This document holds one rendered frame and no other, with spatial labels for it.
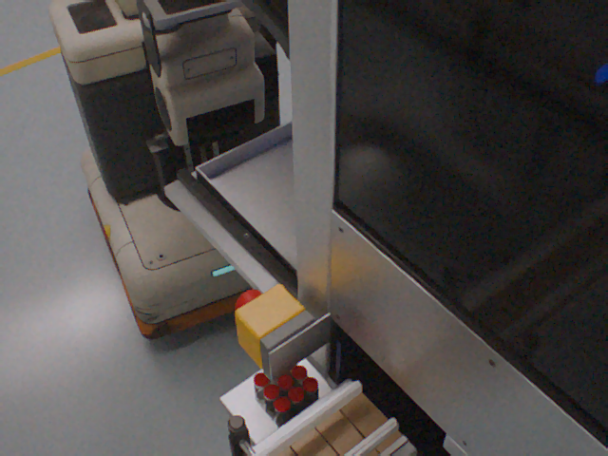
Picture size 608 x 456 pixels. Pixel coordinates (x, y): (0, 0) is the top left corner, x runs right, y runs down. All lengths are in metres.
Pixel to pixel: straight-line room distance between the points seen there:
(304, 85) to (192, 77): 0.95
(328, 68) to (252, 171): 0.65
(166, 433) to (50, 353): 0.44
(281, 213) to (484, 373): 0.59
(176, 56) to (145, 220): 0.64
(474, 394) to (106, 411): 1.45
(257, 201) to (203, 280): 0.76
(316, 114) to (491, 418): 0.33
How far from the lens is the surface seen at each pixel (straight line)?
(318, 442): 0.89
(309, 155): 0.71
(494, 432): 0.73
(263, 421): 0.96
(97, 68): 1.83
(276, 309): 0.86
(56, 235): 2.49
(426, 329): 0.70
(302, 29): 0.64
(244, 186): 1.22
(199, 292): 1.96
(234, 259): 1.12
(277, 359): 0.86
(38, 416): 2.09
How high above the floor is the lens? 1.73
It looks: 47 degrees down
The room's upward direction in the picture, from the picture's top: 1 degrees counter-clockwise
